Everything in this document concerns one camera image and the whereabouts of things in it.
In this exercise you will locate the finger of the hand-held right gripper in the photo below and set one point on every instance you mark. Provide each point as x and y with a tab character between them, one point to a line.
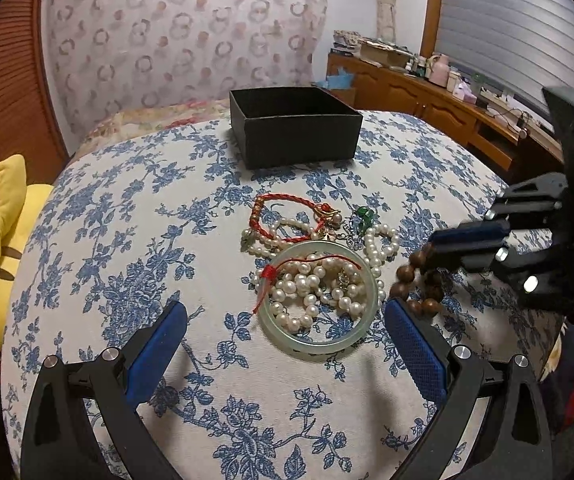
482	260
482	232

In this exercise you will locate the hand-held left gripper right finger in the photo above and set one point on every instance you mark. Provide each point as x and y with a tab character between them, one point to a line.
417	355

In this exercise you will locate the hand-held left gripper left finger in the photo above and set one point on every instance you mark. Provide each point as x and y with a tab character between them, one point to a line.
159	345

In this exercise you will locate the pale green jade bangle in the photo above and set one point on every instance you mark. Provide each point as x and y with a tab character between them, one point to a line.
287	337

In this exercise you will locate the black cardboard box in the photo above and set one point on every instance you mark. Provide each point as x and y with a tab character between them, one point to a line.
299	142

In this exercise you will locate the blue floral cloth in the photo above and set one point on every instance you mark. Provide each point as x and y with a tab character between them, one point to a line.
167	270

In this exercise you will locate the pink tissue box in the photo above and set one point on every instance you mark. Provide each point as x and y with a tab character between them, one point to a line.
465	91

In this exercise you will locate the wooden cabinet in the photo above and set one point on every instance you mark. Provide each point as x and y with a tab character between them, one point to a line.
417	95

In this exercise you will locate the pink thermos jug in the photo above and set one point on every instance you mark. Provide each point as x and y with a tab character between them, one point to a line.
439	70

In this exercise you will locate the grey window blind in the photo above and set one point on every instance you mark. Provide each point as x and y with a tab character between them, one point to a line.
507	25

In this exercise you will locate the yellow plush toy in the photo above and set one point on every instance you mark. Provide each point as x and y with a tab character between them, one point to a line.
9	220

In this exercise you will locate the blue paper bag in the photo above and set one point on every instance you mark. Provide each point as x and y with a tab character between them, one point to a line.
339	82

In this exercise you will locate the stack of books and boxes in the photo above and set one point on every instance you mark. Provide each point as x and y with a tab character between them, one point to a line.
377	50

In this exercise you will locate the flowered bedspread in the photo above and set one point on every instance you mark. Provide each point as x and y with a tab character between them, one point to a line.
132	120

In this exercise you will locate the cream lace curtain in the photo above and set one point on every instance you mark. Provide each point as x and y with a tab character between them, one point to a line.
386	5

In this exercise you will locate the brown louvred wardrobe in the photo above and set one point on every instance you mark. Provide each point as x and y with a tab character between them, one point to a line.
7	85

